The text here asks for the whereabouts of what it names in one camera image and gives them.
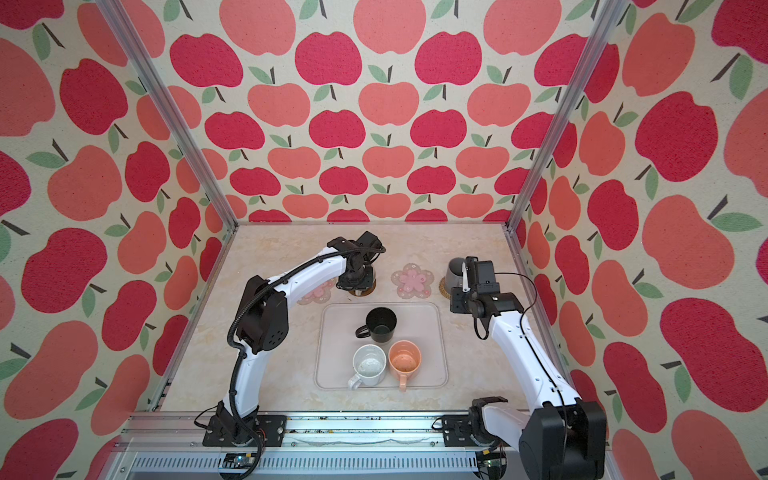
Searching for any grey mug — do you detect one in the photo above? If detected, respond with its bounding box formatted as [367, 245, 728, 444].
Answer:
[443, 258, 470, 295]

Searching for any brown wooden round coaster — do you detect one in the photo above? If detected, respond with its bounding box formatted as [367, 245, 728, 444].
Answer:
[349, 280, 376, 297]

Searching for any woven rattan round coaster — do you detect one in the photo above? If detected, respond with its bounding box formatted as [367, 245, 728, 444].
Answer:
[439, 278, 451, 299]

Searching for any pink flower coaster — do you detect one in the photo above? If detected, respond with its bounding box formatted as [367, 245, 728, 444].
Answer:
[391, 263, 434, 299]
[298, 278, 337, 305]

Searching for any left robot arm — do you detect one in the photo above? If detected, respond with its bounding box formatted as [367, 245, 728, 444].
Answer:
[216, 231, 386, 443]

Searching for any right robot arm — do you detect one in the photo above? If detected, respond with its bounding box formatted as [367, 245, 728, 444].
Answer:
[446, 256, 607, 479]

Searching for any clear plastic tray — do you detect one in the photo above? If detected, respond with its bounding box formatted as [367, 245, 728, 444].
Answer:
[314, 302, 449, 391]

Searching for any black mug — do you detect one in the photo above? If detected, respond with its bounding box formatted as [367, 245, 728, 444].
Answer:
[355, 307, 397, 343]

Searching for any peach pink mug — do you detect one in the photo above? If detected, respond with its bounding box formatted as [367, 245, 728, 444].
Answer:
[388, 340, 422, 392]

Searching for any white mug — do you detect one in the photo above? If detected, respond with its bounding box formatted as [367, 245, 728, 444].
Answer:
[348, 344, 388, 390]

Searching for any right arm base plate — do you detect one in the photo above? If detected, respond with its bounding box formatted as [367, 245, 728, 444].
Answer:
[431, 414, 509, 450]

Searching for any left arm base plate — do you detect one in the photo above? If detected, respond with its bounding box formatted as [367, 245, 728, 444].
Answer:
[202, 415, 287, 448]

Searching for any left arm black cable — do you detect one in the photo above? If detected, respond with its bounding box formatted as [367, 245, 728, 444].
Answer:
[224, 242, 388, 480]

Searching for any aluminium front rail frame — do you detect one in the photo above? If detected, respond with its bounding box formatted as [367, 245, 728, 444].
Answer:
[96, 410, 527, 479]

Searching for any right aluminium corner post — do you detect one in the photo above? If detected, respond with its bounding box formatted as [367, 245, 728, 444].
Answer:
[504, 0, 630, 235]

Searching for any aluminium corner post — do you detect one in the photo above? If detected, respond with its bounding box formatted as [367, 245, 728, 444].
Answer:
[504, 0, 630, 235]
[96, 0, 239, 232]

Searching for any left aluminium corner post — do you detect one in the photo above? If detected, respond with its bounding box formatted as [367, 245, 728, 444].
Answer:
[96, 0, 239, 232]

